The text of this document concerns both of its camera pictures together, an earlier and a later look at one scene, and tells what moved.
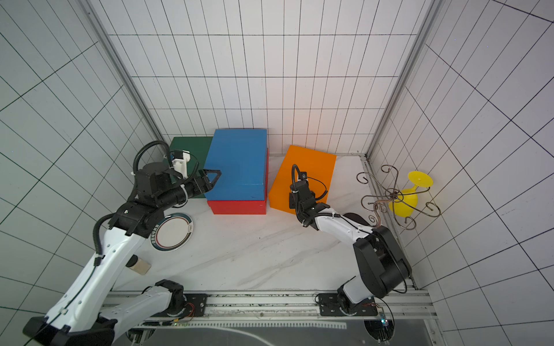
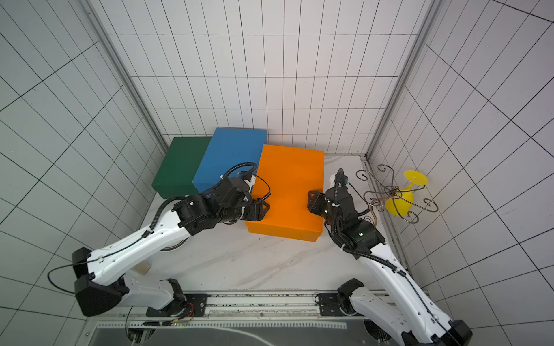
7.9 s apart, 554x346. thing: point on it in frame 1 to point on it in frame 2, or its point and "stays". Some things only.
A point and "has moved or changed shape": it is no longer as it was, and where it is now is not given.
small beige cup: x=138 y=264 stays
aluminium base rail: x=412 y=309 stays
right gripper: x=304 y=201 to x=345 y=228
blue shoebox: x=240 y=155 has moved or changed shape
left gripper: x=206 y=185 to x=257 y=213
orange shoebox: x=318 y=165 has moved or changed shape
